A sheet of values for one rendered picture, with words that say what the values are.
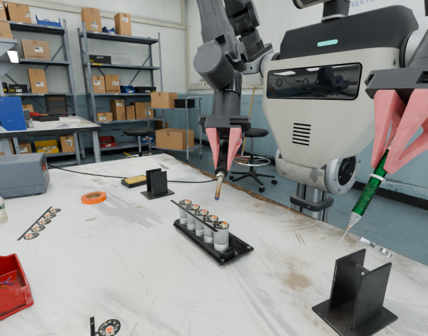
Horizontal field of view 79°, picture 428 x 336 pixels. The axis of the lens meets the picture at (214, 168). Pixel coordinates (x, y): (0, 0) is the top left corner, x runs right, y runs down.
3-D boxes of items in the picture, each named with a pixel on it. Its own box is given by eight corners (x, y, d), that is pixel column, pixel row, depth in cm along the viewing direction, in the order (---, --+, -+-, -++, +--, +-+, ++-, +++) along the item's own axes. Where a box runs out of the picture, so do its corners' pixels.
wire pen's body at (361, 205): (367, 220, 26) (420, 126, 26) (360, 215, 25) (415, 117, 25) (353, 213, 28) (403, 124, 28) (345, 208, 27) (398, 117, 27)
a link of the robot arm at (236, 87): (246, 77, 56) (222, 82, 59) (235, 58, 50) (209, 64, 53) (245, 106, 55) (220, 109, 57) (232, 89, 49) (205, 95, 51)
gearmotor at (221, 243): (222, 246, 44) (222, 219, 43) (231, 253, 42) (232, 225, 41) (210, 251, 43) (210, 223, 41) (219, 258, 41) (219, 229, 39)
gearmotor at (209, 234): (212, 239, 46) (212, 213, 45) (221, 245, 44) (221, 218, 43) (201, 243, 45) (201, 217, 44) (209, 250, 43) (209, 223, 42)
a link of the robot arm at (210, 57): (246, 48, 57) (211, 63, 60) (225, 7, 47) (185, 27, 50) (253, 95, 53) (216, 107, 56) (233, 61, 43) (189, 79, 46)
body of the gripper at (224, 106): (250, 125, 48) (252, 89, 50) (197, 123, 50) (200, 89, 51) (250, 137, 54) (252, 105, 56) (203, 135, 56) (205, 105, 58)
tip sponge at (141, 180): (143, 179, 83) (143, 174, 83) (152, 183, 79) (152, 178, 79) (121, 184, 78) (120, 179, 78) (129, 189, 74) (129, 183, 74)
